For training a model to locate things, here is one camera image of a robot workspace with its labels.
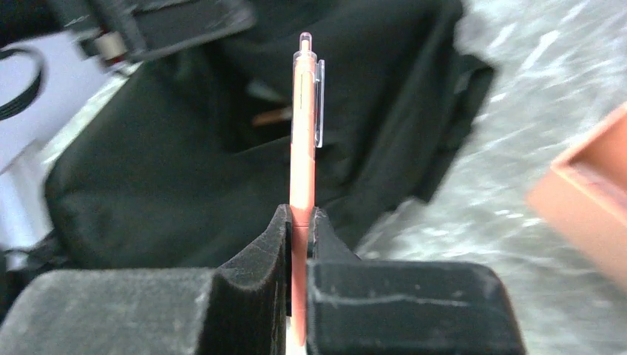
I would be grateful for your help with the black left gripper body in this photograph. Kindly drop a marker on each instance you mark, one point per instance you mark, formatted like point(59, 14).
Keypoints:
point(140, 30)

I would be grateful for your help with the orange plastic desk organizer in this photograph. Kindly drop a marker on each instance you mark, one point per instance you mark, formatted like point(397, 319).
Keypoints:
point(583, 195)

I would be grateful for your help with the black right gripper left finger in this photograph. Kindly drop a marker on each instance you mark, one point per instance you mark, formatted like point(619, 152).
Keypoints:
point(237, 308)

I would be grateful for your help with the black student backpack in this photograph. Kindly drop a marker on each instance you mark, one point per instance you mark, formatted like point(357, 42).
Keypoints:
point(176, 170)

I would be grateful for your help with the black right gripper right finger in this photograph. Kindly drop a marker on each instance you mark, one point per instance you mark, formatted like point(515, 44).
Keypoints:
point(358, 306)

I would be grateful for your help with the blue white pen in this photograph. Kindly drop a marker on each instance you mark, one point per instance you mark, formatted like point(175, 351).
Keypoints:
point(262, 91)

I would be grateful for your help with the orange marker pen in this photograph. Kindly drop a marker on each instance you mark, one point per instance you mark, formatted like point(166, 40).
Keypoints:
point(306, 136)

